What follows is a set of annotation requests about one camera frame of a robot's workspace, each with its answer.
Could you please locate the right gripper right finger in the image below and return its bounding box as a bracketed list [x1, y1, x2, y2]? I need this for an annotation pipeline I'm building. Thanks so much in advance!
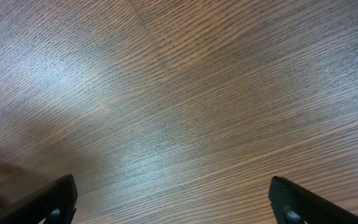
[268, 176, 358, 224]

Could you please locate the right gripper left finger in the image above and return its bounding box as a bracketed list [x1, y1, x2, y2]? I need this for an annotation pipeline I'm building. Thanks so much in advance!
[0, 174, 78, 224]

